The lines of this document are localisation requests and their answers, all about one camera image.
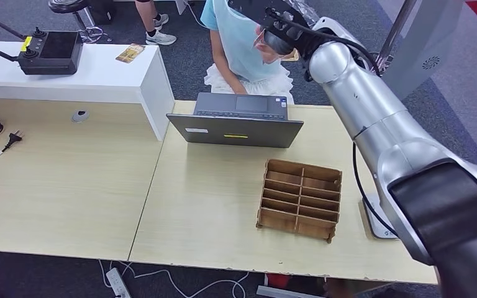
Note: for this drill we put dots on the person's left hand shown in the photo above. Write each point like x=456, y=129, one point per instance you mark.
x=273, y=59

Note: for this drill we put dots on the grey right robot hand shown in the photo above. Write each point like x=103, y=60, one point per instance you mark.
x=277, y=45

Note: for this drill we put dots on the person's right hand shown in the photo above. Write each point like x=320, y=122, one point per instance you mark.
x=240, y=89

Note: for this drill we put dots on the autumn print hotel card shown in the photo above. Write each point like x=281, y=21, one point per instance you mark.
x=130, y=53
x=293, y=56

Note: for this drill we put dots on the wooden card organizer box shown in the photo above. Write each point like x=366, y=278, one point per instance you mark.
x=283, y=222

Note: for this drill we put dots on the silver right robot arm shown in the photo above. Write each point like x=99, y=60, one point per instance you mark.
x=366, y=103

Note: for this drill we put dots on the person's right forearm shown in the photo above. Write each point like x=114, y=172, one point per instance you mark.
x=224, y=65

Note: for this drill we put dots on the seated person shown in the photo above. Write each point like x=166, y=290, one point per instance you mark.
x=238, y=49

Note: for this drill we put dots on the standing person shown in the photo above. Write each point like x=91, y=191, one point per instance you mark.
x=160, y=38

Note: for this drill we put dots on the grey laptop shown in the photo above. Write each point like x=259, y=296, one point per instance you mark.
x=238, y=131

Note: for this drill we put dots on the silver kiosk stand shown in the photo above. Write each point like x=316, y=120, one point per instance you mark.
x=427, y=41

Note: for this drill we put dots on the black box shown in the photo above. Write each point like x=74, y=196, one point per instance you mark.
x=98, y=10

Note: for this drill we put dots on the white counter shelf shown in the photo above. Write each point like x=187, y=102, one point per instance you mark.
x=78, y=74

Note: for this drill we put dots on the black joystick controller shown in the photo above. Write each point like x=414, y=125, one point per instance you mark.
x=53, y=53

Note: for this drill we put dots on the black stool chrome base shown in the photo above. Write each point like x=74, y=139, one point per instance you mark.
x=63, y=5

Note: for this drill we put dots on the white table foot bar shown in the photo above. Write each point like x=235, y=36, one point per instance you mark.
x=288, y=293

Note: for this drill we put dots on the white power strip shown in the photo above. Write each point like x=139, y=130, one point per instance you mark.
x=117, y=283

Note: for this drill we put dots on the chrome stanchion post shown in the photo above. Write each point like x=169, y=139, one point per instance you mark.
x=395, y=28

